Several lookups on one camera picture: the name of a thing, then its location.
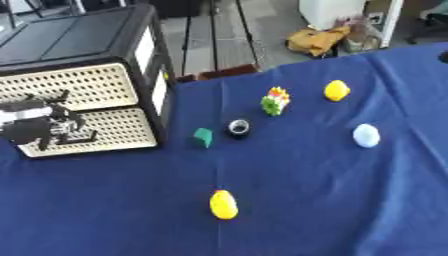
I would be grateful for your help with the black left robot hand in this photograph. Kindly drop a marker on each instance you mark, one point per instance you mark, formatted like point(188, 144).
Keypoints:
point(26, 130)

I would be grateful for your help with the pale pierced drawer front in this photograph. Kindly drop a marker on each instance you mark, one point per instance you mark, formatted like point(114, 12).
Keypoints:
point(76, 86)
point(119, 128)

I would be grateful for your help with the black cabinet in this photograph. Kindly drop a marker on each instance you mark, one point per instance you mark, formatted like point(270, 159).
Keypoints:
point(70, 40)

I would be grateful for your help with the green block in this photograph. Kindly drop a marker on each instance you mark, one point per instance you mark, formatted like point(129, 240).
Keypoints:
point(203, 137)

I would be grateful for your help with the long yellow toy lemon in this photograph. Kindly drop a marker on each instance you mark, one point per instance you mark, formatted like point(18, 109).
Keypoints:
point(223, 204)

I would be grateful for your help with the black tape roll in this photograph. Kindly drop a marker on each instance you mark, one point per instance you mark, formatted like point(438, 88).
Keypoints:
point(239, 128)

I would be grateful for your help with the black tripod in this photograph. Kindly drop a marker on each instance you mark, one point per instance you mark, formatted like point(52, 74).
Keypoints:
point(216, 33)

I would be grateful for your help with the multicoloured toy bundle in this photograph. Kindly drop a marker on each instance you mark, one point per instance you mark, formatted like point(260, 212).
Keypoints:
point(275, 101)

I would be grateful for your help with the yellow-brown bag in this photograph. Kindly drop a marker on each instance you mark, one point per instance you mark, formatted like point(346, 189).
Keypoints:
point(315, 40)

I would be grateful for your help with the small yellow toy lemon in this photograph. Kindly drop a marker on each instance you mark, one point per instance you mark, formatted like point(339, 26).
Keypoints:
point(336, 90)

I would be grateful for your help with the white cabinet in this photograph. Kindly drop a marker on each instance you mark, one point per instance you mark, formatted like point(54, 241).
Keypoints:
point(329, 13)

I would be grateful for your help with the pale blue egg-shaped toy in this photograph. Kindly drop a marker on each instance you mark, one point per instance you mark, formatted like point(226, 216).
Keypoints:
point(366, 135)

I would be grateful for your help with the grey pink bag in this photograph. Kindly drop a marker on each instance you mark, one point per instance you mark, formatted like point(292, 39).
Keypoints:
point(361, 36)

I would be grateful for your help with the black office chair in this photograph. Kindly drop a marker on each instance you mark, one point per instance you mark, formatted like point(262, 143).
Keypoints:
point(429, 21)

